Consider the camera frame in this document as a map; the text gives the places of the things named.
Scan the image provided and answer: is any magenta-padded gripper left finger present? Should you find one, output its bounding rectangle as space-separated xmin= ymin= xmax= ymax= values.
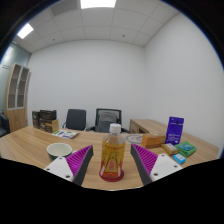
xmin=43 ymin=144 xmax=95 ymax=187

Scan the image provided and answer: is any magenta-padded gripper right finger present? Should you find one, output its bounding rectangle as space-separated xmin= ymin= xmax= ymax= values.
xmin=129 ymin=143 xmax=183 ymax=186

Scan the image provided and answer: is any yellow-labelled drink bottle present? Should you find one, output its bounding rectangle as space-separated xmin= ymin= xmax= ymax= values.
xmin=98 ymin=123 xmax=127 ymax=181

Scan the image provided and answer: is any green floral mug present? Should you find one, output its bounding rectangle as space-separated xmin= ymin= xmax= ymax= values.
xmin=46 ymin=142 xmax=73 ymax=163

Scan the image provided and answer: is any small light blue box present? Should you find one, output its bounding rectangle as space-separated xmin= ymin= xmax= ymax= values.
xmin=172 ymin=153 xmax=187 ymax=165

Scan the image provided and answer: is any small tan flat box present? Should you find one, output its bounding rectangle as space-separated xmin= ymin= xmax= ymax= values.
xmin=160 ymin=142 xmax=180 ymax=155

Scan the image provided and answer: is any green flat box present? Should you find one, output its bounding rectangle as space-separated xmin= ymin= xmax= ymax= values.
xmin=174 ymin=140 xmax=198 ymax=158

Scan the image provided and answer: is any orange cardboard box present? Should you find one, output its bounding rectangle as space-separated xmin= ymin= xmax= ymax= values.
xmin=140 ymin=133 xmax=167 ymax=149

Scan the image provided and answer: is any printed white leaflet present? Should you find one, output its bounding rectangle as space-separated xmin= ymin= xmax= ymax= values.
xmin=51 ymin=129 xmax=80 ymax=140

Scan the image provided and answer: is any tall purple box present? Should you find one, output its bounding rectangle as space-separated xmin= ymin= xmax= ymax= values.
xmin=165 ymin=116 xmax=185 ymax=146

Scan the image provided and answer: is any brown cardboard box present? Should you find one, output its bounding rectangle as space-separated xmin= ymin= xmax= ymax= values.
xmin=44 ymin=119 xmax=60 ymax=134

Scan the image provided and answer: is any round white plate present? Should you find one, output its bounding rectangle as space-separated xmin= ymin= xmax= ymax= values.
xmin=124 ymin=133 xmax=144 ymax=145

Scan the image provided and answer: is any wooden side desk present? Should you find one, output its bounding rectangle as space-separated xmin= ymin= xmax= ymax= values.
xmin=128 ymin=118 xmax=174 ymax=136

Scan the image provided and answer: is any flat round red coaster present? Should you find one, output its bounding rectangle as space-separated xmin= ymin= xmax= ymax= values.
xmin=99 ymin=168 xmax=125 ymax=183

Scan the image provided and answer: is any small dark printed box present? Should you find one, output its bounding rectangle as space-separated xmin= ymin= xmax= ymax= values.
xmin=31 ymin=110 xmax=41 ymax=129

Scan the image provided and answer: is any large dark printed box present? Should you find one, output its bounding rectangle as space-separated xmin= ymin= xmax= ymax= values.
xmin=39 ymin=109 xmax=58 ymax=126

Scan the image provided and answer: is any wooden glass-door shelf cabinet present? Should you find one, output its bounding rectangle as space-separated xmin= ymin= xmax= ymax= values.
xmin=3 ymin=62 xmax=32 ymax=133

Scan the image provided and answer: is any black mesh office chair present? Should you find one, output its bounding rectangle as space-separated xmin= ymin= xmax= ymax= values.
xmin=87 ymin=107 xmax=129 ymax=134

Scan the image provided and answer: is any small ceiling light panel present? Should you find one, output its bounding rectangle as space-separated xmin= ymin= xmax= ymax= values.
xmin=17 ymin=22 xmax=35 ymax=40

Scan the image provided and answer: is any ceiling air vent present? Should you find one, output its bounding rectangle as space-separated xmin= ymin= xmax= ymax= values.
xmin=49 ymin=0 xmax=79 ymax=16

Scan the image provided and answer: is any large ceiling light panel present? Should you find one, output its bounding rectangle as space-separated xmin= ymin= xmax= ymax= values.
xmin=79 ymin=0 xmax=117 ymax=10

